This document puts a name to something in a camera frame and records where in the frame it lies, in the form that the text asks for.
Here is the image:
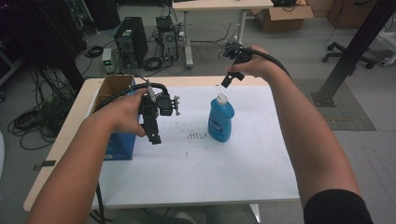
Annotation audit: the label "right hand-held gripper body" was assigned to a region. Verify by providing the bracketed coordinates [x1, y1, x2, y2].
[222, 43, 253, 65]

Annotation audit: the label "black computer tower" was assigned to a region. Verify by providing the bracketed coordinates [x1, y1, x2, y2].
[113, 16, 149, 65]

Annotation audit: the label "black curtain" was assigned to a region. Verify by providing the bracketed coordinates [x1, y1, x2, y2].
[0, 0, 89, 92]

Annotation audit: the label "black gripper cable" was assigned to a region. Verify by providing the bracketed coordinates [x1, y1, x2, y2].
[248, 49, 293, 80]
[92, 81, 170, 224]

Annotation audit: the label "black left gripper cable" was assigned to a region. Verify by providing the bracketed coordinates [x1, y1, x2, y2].
[92, 81, 170, 224]

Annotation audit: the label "white desk with metal legs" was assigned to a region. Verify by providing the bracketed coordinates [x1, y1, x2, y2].
[171, 0, 275, 70]

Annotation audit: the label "black shirt sleeve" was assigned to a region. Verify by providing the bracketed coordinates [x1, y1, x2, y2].
[303, 189, 375, 224]

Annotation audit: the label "black office chair base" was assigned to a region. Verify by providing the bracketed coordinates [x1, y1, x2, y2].
[321, 41, 378, 70]

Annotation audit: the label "coiled black cable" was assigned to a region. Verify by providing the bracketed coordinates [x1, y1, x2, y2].
[83, 45, 105, 59]
[141, 56, 163, 72]

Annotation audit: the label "blue cardboard box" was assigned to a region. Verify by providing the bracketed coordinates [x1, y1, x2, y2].
[92, 74, 139, 161]

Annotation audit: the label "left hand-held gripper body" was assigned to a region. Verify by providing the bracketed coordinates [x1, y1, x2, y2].
[138, 81, 182, 126]

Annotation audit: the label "person's legs in grey jeans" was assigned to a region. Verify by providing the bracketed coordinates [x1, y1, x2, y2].
[111, 203, 260, 224]

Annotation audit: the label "closed brown cardboard box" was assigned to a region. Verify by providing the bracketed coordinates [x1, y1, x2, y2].
[327, 0, 380, 31]

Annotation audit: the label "bundle of black floor cables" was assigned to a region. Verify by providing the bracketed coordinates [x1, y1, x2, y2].
[7, 67, 78, 151]

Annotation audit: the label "person's right hand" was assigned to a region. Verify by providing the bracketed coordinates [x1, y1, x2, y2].
[225, 45, 282, 81]

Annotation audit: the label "open cardboard box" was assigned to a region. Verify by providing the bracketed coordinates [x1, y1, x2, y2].
[251, 4, 315, 33]

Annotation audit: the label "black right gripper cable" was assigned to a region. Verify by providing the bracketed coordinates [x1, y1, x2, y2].
[248, 49, 293, 80]

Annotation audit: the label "small white power supply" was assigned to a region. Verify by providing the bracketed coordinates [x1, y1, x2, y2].
[101, 48, 114, 75]

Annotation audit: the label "grey floor mat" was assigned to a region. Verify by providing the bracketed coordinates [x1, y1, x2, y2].
[293, 78, 377, 132]

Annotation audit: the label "white table mat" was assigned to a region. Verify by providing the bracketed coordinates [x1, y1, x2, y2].
[91, 84, 301, 209]

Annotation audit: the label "blue bottle with white cap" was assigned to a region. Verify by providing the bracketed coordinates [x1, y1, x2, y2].
[207, 91, 235, 144]

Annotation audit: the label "black metal stand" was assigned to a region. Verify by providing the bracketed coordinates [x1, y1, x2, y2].
[310, 0, 396, 108]

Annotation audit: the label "open computer case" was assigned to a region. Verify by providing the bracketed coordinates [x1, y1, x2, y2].
[155, 15, 180, 63]

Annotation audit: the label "black tape strip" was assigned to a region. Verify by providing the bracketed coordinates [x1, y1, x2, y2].
[33, 160, 57, 172]

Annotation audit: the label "person's left hand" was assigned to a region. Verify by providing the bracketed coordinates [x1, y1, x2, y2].
[92, 88, 150, 138]

